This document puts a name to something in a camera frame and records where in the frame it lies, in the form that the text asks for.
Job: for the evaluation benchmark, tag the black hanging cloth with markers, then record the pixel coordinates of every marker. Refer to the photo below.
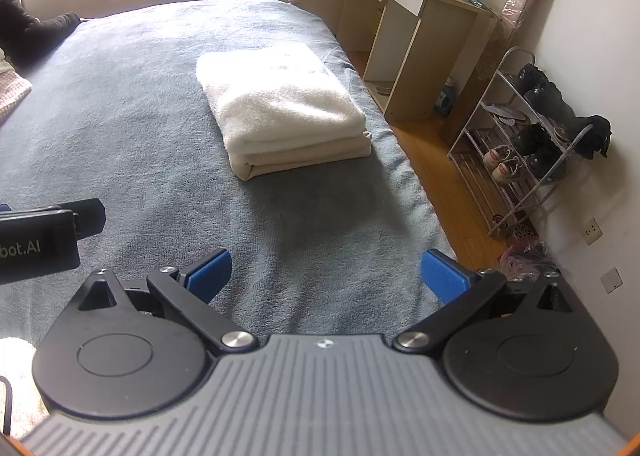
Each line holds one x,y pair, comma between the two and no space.
595,136

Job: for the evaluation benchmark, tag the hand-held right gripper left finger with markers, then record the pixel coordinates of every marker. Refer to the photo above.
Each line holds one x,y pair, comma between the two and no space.
210,276

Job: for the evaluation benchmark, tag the white fluffy cloth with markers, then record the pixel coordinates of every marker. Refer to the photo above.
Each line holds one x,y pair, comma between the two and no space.
20,386

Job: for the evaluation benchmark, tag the grey fleece bed blanket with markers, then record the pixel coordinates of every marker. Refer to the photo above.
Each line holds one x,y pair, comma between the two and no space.
125,111

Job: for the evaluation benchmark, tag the beige wooden desk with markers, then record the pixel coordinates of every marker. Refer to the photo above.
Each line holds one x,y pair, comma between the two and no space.
430,36

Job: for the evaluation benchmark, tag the pink checked knit garment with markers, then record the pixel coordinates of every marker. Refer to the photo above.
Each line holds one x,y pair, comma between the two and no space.
12,96

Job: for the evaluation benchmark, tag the black garment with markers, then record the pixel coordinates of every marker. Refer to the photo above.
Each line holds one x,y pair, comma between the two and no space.
30,36

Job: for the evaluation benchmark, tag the white metal shoe rack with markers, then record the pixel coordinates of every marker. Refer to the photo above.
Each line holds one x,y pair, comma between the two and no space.
480,171

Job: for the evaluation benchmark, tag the black boots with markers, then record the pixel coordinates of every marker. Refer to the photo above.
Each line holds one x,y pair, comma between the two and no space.
537,148
547,96

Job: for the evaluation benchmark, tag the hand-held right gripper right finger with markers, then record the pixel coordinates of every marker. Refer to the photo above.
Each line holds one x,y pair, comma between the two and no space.
445,276

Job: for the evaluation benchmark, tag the white fluffy deer sweater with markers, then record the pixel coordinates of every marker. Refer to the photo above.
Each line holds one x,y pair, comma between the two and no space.
280,96

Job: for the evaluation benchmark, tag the blue detergent bottle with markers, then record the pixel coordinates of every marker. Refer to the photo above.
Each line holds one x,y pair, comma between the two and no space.
445,101

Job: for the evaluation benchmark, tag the plastic bag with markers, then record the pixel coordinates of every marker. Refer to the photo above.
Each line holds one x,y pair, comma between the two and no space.
530,258

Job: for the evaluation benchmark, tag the white sneaker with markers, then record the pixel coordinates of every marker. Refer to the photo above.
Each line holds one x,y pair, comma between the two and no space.
500,156
507,171

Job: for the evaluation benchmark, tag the beige folded garment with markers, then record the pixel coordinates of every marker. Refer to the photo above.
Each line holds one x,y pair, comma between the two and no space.
300,161

